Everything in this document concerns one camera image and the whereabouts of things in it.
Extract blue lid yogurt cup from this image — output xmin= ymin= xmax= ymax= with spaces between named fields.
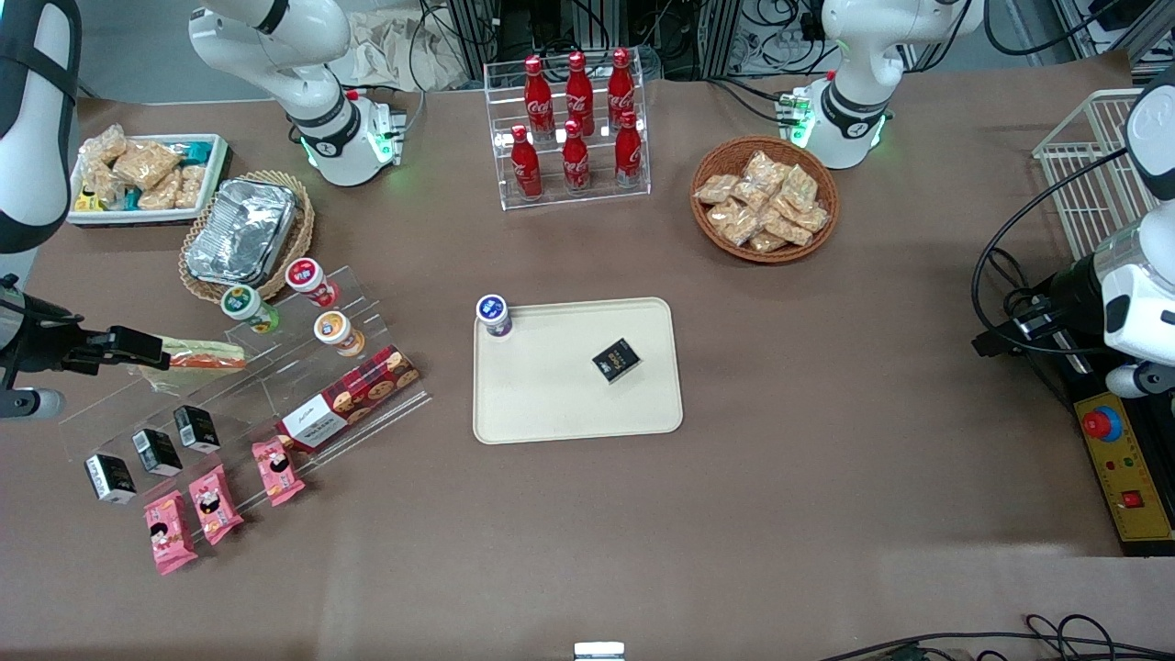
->
xmin=476 ymin=294 xmax=513 ymax=339

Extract white wire basket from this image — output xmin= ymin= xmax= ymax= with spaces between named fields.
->
xmin=1033 ymin=89 xmax=1159 ymax=263

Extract oval wicker basket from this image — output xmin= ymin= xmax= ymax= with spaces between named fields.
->
xmin=179 ymin=170 xmax=315 ymax=304

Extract red plaid cookie box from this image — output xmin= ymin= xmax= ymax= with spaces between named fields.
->
xmin=278 ymin=345 xmax=420 ymax=453

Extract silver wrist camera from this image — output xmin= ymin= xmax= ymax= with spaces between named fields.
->
xmin=1105 ymin=362 xmax=1175 ymax=398
xmin=0 ymin=387 xmax=67 ymax=420

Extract beige plastic tray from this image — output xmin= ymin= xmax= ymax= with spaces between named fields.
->
xmin=472 ymin=297 xmax=685 ymax=446

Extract green lid cup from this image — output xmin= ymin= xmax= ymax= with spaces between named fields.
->
xmin=220 ymin=285 xmax=280 ymax=334

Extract crumpled beige paper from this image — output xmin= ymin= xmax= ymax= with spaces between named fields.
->
xmin=330 ymin=9 xmax=471 ymax=93

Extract white rectangular snack tray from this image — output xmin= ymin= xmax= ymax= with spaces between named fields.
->
xmin=67 ymin=133 xmax=230 ymax=228

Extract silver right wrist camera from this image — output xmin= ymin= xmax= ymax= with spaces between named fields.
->
xmin=0 ymin=387 xmax=67 ymax=420

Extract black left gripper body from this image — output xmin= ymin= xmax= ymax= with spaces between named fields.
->
xmin=971 ymin=257 xmax=1107 ymax=359

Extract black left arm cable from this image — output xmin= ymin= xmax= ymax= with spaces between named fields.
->
xmin=971 ymin=147 xmax=1132 ymax=359

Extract red lid cup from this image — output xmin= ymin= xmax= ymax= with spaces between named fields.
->
xmin=285 ymin=257 xmax=341 ymax=308

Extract black equipment rack with cables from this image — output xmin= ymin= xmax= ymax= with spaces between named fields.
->
xmin=418 ymin=0 xmax=832 ymax=82

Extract silver foil container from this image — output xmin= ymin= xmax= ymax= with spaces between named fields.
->
xmin=186 ymin=179 xmax=297 ymax=287

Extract round brown wicker basket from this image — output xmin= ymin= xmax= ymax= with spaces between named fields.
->
xmin=690 ymin=136 xmax=841 ymax=265

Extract yellow emergency stop box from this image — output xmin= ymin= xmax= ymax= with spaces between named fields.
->
xmin=1065 ymin=358 xmax=1175 ymax=557

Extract small black white box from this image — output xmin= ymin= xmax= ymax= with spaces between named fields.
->
xmin=173 ymin=405 xmax=221 ymax=454
xmin=84 ymin=454 xmax=138 ymax=505
xmin=132 ymin=428 xmax=184 ymax=477

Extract black floor cables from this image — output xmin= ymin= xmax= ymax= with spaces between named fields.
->
xmin=817 ymin=613 xmax=1175 ymax=661

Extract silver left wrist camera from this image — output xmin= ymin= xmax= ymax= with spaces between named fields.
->
xmin=1105 ymin=362 xmax=1175 ymax=398

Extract small black box gold print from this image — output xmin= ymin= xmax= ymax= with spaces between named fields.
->
xmin=592 ymin=338 xmax=643 ymax=384

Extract clear acrylic stepped stand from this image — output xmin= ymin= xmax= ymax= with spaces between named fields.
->
xmin=60 ymin=266 xmax=432 ymax=501

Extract plastic sandwich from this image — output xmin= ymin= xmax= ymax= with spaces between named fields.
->
xmin=138 ymin=336 xmax=249 ymax=387

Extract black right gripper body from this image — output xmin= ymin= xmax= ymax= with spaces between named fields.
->
xmin=0 ymin=274 xmax=113 ymax=394

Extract red cola bottle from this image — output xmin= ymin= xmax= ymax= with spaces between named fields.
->
xmin=614 ymin=110 xmax=643 ymax=188
xmin=523 ymin=55 xmax=554 ymax=140
xmin=510 ymin=125 xmax=543 ymax=201
xmin=561 ymin=119 xmax=591 ymax=195
xmin=565 ymin=50 xmax=595 ymax=134
xmin=608 ymin=48 xmax=636 ymax=129

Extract pink snack packet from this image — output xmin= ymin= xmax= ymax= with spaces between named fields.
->
xmin=144 ymin=490 xmax=198 ymax=577
xmin=189 ymin=465 xmax=245 ymax=546
xmin=252 ymin=437 xmax=306 ymax=508

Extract clear acrylic bottle rack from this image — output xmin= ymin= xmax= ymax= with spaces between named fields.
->
xmin=484 ymin=57 xmax=652 ymax=212

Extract orange lid cup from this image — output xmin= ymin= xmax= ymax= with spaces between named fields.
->
xmin=313 ymin=310 xmax=365 ymax=357

